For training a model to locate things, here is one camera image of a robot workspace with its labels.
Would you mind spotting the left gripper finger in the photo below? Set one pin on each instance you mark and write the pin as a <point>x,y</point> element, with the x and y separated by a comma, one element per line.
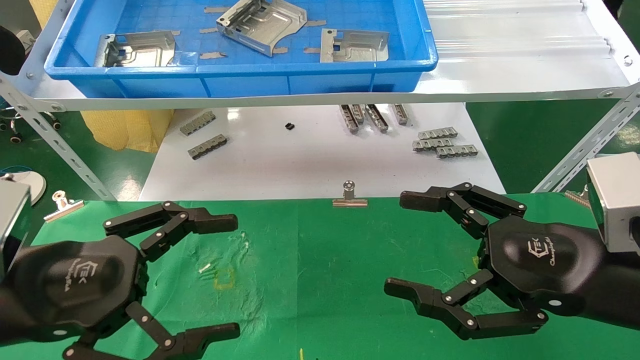
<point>210,223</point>

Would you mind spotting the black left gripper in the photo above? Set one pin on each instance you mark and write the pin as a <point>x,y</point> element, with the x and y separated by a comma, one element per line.
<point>75,285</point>

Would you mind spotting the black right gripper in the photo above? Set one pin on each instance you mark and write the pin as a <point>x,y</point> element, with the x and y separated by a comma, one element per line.
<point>540,260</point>

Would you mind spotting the stamped sheet metal bracket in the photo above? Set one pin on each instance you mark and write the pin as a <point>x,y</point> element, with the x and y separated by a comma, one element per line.
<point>145,50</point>
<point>360,47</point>
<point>265,25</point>

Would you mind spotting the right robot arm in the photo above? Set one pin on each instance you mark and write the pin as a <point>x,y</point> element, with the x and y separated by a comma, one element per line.
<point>620,290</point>

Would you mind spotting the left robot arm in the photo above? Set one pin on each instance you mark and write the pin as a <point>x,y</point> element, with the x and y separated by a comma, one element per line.
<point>6,310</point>

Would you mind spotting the green table cloth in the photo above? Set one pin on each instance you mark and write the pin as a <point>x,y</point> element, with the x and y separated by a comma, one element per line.
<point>325,280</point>

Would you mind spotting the yellow fabric cover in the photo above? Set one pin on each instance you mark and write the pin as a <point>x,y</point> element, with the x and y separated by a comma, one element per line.
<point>125,130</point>

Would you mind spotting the blue plastic bin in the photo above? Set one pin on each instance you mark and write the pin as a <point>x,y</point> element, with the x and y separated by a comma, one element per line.
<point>250,85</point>

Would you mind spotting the gray tape strip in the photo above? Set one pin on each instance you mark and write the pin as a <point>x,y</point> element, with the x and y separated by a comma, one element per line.
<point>280,50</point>
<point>212,55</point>
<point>208,30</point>
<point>316,23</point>
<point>216,9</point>
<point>312,50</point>

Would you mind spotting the clear corrugated plastic sheet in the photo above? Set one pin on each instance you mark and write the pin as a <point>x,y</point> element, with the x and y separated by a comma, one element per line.
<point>510,30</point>

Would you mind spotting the black office chair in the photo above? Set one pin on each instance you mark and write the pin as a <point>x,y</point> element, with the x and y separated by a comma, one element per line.
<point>10,50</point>

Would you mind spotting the white perforated shelf post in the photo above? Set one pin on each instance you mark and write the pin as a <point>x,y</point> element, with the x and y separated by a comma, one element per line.
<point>50,135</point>
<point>590,145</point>

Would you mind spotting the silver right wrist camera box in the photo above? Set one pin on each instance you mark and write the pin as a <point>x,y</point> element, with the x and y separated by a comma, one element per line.
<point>617,200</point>

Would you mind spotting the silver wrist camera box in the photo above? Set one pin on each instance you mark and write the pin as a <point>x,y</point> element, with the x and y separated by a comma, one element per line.
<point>12,215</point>
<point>617,200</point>

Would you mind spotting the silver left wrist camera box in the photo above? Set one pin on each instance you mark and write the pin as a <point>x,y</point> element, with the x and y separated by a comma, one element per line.
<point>12,215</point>

